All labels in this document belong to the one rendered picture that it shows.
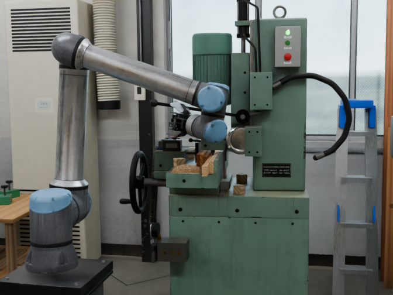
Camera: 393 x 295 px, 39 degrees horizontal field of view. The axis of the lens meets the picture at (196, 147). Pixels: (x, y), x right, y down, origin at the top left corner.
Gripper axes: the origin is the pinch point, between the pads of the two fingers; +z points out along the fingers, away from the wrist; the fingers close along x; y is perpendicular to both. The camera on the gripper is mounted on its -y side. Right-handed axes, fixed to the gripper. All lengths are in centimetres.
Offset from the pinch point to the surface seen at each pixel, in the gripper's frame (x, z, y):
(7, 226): 77, 98, 38
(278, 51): -33, -29, -27
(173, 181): 23.9, -15.5, 5.3
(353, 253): 85, 34, -172
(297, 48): -35, -34, -33
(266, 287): 63, -39, -31
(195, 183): 23.2, -21.2, -1.4
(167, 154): 16.9, 7.1, -3.6
